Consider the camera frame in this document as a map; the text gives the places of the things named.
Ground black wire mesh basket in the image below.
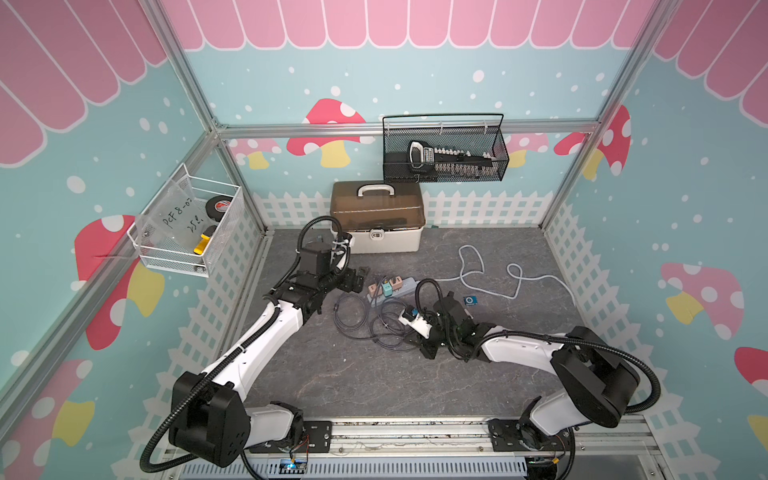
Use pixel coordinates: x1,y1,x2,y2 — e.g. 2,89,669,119
381,113,509,183

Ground socket set in basket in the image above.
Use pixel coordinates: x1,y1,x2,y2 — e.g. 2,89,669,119
407,141,499,180

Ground black tape roll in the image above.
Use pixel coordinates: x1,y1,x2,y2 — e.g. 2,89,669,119
205,195,233,222

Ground white box brown lid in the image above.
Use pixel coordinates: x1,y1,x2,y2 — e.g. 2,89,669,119
330,181,426,254

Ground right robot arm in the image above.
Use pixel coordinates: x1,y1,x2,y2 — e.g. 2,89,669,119
398,280,662,451

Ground grey usb cable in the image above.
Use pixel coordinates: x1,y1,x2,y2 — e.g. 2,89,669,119
368,299,421,352

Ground grey power strip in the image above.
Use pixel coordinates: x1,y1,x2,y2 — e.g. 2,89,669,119
366,277,417,305

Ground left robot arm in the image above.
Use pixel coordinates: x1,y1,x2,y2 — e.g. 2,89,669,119
139,215,364,474

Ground yellow tool in bin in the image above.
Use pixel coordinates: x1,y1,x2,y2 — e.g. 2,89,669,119
193,225,217,255

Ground white power strip cord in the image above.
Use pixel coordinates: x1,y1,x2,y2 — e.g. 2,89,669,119
419,244,577,307

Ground clear wall bin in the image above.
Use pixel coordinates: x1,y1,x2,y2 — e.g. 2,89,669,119
127,164,244,278

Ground pink usb charger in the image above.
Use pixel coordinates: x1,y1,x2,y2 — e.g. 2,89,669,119
389,276,404,291
368,284,382,301

